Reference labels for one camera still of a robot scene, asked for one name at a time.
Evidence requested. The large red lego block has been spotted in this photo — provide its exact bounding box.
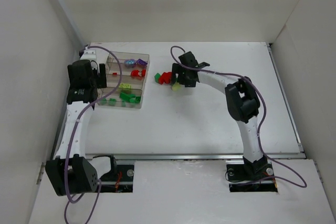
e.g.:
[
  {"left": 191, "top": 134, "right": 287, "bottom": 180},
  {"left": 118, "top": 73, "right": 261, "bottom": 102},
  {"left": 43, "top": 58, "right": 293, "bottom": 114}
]
[{"left": 158, "top": 72, "right": 172, "bottom": 84}]

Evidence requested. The lime lego pile block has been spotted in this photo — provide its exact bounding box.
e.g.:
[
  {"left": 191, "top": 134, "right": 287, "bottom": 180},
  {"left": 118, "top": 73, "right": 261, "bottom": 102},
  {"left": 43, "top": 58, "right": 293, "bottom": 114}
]
[{"left": 172, "top": 82, "right": 181, "bottom": 91}]

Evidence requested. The small green lego bottom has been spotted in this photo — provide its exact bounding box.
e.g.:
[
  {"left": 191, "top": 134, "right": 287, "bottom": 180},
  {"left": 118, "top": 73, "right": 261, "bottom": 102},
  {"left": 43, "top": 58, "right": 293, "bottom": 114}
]
[{"left": 101, "top": 98, "right": 107, "bottom": 105}]

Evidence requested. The red arch lego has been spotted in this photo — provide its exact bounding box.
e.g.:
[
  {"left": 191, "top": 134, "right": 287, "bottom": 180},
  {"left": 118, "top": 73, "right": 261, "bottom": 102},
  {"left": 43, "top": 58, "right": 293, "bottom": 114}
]
[{"left": 131, "top": 70, "right": 141, "bottom": 77}]

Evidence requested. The small red lego block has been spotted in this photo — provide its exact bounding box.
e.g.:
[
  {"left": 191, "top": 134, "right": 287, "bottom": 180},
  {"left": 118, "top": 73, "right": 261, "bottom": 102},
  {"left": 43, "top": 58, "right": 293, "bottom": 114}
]
[{"left": 141, "top": 69, "right": 146, "bottom": 77}]

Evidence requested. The purple square lego brick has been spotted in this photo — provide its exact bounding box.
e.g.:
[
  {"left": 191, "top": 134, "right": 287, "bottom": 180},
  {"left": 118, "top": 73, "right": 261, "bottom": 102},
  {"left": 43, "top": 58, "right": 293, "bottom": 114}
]
[{"left": 136, "top": 59, "right": 148, "bottom": 68}]

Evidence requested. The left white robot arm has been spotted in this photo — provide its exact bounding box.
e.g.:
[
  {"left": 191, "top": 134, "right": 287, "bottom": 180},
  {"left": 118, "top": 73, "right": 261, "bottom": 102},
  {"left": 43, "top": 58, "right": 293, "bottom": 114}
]
[{"left": 45, "top": 59, "right": 117, "bottom": 196}]

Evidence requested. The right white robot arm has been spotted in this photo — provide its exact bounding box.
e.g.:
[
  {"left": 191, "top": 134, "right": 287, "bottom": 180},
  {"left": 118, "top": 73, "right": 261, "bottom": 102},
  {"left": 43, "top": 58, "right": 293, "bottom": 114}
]
[{"left": 171, "top": 51, "right": 267, "bottom": 175}]

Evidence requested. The lime lego in tray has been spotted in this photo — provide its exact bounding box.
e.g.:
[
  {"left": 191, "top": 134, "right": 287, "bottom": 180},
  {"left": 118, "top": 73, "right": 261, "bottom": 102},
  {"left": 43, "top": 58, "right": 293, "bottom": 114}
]
[{"left": 119, "top": 83, "right": 132, "bottom": 90}]

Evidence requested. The clear compartment organizer tray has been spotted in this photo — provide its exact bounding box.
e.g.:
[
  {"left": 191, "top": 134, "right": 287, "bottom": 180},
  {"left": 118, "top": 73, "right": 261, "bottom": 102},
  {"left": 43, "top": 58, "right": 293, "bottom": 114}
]
[{"left": 98, "top": 51, "right": 150, "bottom": 109}]

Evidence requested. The dark green flat lego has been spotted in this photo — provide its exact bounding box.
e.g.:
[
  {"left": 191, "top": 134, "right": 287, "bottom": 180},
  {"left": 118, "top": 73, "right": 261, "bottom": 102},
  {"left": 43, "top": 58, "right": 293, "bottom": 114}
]
[{"left": 119, "top": 92, "right": 136, "bottom": 103}]

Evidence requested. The green square lego in tray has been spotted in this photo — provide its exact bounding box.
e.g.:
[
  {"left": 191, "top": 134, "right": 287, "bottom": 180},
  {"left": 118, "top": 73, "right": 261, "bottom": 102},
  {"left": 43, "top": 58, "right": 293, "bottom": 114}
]
[{"left": 130, "top": 97, "right": 141, "bottom": 104}]

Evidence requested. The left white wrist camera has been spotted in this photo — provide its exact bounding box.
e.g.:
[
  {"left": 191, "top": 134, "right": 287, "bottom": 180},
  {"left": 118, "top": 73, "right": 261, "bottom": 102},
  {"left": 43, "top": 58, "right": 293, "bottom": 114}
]
[{"left": 79, "top": 48, "right": 97, "bottom": 61}]

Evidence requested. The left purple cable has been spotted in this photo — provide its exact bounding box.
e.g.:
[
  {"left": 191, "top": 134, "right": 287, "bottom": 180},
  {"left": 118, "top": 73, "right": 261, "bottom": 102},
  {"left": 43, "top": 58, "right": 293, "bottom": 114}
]
[{"left": 62, "top": 46, "right": 124, "bottom": 224}]

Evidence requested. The purple cable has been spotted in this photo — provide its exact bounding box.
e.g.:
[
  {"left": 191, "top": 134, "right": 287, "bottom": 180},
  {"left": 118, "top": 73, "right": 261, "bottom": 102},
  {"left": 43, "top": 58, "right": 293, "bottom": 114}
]
[
  {"left": 62, "top": 46, "right": 124, "bottom": 224},
  {"left": 170, "top": 45, "right": 308, "bottom": 188}
]

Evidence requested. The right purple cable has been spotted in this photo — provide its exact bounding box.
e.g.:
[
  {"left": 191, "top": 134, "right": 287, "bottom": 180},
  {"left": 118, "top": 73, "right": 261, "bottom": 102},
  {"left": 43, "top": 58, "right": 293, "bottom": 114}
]
[{"left": 170, "top": 45, "right": 308, "bottom": 188}]

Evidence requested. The aluminium rail front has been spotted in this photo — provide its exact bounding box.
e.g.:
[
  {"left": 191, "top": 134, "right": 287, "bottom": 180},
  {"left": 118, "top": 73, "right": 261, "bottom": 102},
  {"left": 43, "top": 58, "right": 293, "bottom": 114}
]
[{"left": 86, "top": 153, "right": 305, "bottom": 161}]

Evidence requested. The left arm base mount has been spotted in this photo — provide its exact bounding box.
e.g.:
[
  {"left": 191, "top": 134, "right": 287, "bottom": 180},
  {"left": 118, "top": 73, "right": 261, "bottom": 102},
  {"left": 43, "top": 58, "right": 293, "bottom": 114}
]
[{"left": 100, "top": 164, "right": 134, "bottom": 193}]

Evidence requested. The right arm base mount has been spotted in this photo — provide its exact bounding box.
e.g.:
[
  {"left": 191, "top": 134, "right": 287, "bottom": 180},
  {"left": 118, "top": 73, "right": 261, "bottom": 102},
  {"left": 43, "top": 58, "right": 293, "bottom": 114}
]
[{"left": 225, "top": 161, "right": 278, "bottom": 193}]

